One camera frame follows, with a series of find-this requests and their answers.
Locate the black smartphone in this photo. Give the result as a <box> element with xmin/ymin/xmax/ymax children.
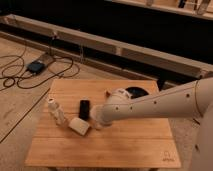
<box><xmin>79</xmin><ymin>100</ymin><xmax>90</xmax><ymax>120</ymax></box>

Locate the wooden floor rail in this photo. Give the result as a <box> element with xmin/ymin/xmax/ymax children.
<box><xmin>0</xmin><ymin>14</ymin><xmax>213</xmax><ymax>83</ymax></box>

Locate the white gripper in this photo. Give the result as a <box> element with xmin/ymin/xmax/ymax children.
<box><xmin>90</xmin><ymin>105</ymin><xmax>111</xmax><ymax>130</ymax></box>

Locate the blue power adapter box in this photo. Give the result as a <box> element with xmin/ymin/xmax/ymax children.
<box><xmin>27</xmin><ymin>61</ymin><xmax>45</xmax><ymax>74</ymax></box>

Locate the red brown tool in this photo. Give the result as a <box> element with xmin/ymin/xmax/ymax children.
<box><xmin>105</xmin><ymin>90</ymin><xmax>111</xmax><ymax>97</ymax></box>

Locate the wooden table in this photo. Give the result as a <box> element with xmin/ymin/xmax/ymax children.
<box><xmin>25</xmin><ymin>79</ymin><xmax>181</xmax><ymax>168</ymax></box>

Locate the black floor cable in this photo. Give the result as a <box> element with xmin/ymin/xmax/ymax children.
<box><xmin>0</xmin><ymin>39</ymin><xmax>81</xmax><ymax>90</ymax></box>

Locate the dark round bowl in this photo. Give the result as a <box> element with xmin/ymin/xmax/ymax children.
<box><xmin>127</xmin><ymin>87</ymin><xmax>148</xmax><ymax>99</ymax></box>

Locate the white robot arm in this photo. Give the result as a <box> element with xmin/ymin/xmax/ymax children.
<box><xmin>90</xmin><ymin>77</ymin><xmax>213</xmax><ymax>171</ymax></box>

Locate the white plastic bottle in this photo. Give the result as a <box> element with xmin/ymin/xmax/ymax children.
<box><xmin>47</xmin><ymin>98</ymin><xmax>65</xmax><ymax>125</ymax></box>

